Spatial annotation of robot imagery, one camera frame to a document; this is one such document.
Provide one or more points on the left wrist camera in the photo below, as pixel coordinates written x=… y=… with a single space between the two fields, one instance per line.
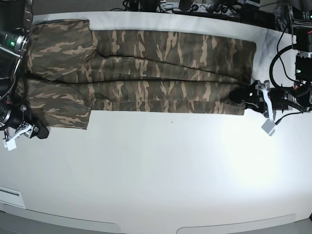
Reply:
x=269 y=127

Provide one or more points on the camouflage T-shirt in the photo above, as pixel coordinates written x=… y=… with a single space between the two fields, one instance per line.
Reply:
x=72 y=70

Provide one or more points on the white label plate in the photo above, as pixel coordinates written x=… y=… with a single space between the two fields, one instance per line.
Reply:
x=11 y=197

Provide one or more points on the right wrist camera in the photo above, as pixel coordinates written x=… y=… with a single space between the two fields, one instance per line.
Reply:
x=9 y=144

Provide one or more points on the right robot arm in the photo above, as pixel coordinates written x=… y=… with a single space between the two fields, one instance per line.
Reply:
x=16 y=18

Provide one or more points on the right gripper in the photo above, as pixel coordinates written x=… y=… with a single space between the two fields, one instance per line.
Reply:
x=12 y=117

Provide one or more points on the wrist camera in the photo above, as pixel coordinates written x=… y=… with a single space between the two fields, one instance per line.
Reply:
x=269 y=127
x=9 y=144

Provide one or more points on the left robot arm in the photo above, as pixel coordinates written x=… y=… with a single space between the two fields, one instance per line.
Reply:
x=300 y=27

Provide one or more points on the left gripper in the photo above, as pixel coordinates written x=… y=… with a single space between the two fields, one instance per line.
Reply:
x=261 y=97

